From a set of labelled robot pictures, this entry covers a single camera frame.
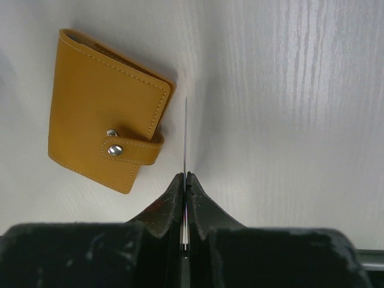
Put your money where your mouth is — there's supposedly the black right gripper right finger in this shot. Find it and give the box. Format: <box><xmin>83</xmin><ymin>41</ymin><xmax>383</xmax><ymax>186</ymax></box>
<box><xmin>186</xmin><ymin>173</ymin><xmax>372</xmax><ymax>287</ymax></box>

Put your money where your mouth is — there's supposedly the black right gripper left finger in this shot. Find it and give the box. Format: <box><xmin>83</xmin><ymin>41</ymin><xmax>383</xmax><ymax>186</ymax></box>
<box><xmin>1</xmin><ymin>173</ymin><xmax>184</xmax><ymax>287</ymax></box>

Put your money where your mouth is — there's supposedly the yellow leather card holder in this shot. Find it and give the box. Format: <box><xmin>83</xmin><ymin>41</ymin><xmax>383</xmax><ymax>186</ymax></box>
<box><xmin>48</xmin><ymin>29</ymin><xmax>175</xmax><ymax>194</ymax></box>

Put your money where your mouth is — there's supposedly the silver card black stripe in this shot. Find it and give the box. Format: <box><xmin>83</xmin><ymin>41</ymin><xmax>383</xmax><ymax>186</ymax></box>
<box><xmin>182</xmin><ymin>97</ymin><xmax>189</xmax><ymax>257</ymax></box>

